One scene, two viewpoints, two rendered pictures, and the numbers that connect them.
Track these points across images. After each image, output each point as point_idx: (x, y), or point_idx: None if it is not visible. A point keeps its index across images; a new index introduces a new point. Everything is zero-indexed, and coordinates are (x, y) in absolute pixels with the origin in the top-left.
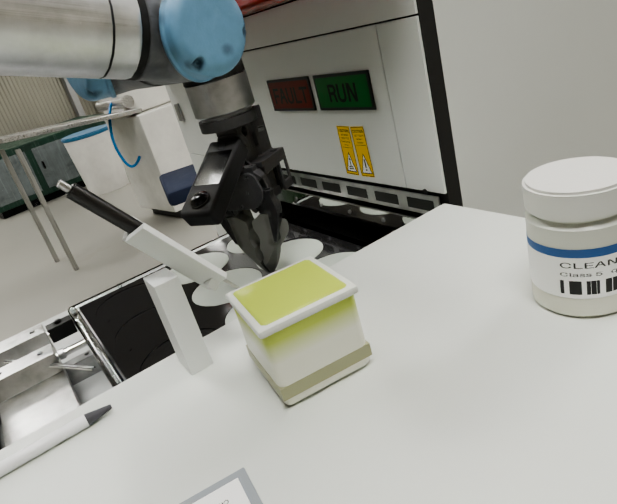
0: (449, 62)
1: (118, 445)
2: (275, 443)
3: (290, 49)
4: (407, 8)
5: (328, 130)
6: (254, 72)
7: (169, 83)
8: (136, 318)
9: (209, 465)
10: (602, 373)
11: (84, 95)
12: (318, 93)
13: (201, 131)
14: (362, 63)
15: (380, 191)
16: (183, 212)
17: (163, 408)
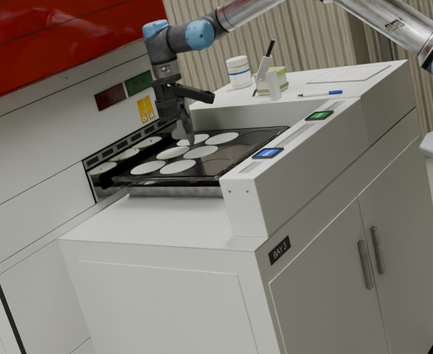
0: None
1: (307, 92)
2: (298, 85)
3: (111, 72)
4: None
5: (132, 106)
6: (83, 93)
7: (215, 40)
8: (227, 156)
9: (307, 86)
10: None
11: (211, 43)
12: (128, 88)
13: (177, 79)
14: (147, 68)
15: (159, 121)
16: (213, 95)
17: (294, 94)
